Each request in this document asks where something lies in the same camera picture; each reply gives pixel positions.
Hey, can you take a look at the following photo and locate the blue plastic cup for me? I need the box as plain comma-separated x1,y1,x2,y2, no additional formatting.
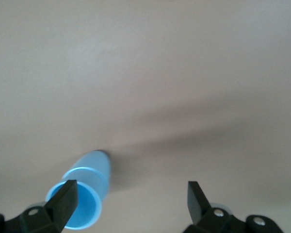
45,168,105,231
62,150,112,202

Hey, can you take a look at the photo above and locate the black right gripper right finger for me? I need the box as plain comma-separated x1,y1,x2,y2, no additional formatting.
183,181,282,233

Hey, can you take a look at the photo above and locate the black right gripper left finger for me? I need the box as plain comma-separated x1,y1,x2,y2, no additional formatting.
0,179,78,233

